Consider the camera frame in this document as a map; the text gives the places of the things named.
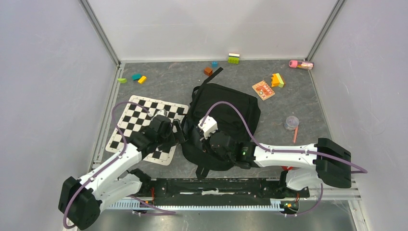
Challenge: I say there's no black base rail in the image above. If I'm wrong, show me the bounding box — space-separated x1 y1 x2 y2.
134 178 310 208

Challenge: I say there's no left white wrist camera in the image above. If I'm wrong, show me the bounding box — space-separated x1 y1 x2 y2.
148 109 168 119

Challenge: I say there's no black white chessboard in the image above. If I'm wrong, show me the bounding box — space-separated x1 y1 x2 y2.
117 95 189 166

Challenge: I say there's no yellow orange block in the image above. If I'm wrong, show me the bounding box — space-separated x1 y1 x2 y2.
138 76 147 84

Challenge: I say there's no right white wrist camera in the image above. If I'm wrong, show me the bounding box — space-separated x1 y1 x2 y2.
198 115 218 139

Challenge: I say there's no pink capped marker tube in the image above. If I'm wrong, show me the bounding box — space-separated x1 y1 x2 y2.
289 60 314 70

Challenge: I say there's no purple cable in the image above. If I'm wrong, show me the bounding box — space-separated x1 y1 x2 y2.
63 101 177 230
200 101 368 218

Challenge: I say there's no red window toy brick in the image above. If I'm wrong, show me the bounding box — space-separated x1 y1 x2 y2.
281 166 293 171

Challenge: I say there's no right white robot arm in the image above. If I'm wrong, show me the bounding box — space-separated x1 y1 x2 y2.
191 131 351 196

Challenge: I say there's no black student backpack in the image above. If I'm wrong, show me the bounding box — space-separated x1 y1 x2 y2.
181 67 261 179

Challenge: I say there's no green half round block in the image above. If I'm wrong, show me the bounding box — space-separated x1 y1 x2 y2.
117 78 127 84

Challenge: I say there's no green white block stack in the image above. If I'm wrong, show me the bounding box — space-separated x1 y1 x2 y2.
228 53 240 64

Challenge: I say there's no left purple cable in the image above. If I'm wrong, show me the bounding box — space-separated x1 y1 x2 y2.
63 101 177 230

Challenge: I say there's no clear round glitter jar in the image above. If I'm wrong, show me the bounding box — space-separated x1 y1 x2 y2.
284 115 300 130

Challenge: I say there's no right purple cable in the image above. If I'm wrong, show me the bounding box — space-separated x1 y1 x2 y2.
200 101 368 218

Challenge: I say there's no brown orange cube block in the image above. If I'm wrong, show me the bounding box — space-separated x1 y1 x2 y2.
204 67 213 76

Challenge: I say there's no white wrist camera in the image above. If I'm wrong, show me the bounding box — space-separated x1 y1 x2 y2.
148 109 168 119
198 115 218 139

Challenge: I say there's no orange green block stack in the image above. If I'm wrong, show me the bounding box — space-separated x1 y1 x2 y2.
271 73 285 88

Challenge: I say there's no small orange spiral notebook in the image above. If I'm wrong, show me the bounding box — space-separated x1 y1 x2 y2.
252 80 275 101

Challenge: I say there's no teal block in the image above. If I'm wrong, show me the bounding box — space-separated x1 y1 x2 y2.
132 74 142 80

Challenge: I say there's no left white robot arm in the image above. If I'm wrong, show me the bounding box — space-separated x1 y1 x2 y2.
58 115 185 230

